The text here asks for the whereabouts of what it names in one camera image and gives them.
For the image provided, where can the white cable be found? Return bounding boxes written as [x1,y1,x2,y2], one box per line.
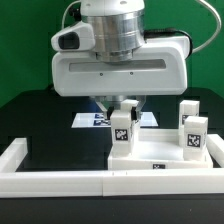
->
[60,0,84,34]

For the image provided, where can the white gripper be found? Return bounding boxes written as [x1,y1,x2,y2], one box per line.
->
[52,36,190,121]

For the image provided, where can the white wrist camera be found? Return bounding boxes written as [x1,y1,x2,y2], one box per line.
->
[51,21,96,52]

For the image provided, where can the white square tabletop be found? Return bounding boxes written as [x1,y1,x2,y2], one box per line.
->
[108,128,213,170]

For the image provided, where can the white U-shaped obstacle fence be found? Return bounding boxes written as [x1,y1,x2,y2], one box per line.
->
[0,138,224,198]

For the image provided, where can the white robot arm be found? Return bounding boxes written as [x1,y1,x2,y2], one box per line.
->
[51,0,210,118]

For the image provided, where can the white sheet with fiducial markers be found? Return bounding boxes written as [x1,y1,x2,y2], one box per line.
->
[72,112,158,128]

